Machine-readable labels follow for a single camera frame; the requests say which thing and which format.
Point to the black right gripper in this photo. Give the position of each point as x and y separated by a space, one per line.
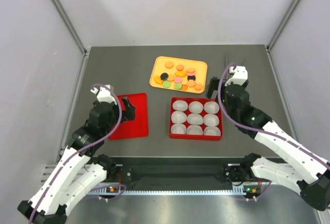
214 85

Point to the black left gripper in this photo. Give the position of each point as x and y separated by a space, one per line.
128 114

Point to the orange flower cookie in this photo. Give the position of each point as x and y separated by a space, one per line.
191 83

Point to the black sandwich cookie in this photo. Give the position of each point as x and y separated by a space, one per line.
164 76
191 78

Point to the pink sandwich cookie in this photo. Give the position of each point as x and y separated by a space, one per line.
190 72
178 80

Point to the orange round cookie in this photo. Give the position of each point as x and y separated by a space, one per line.
169 64
180 67

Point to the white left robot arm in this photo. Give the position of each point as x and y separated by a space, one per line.
79 170

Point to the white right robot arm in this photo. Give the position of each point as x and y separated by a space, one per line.
302 171

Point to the red box lid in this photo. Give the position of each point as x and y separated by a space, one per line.
134 123

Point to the brown chip cookie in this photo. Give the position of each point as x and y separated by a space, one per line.
184 87

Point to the green sandwich cookie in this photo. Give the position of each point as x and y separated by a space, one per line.
166 84
178 86

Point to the yellow fish cookie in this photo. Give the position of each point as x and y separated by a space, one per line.
180 74

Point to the red cookie box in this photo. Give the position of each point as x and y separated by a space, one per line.
203 113

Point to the yellow tray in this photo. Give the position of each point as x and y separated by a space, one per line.
159 68

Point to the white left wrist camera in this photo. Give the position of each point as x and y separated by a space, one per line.
103 95

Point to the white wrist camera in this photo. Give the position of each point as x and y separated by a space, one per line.
239 75
103 95

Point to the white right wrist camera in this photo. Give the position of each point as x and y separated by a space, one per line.
239 75

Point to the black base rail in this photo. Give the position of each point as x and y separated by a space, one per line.
178 173

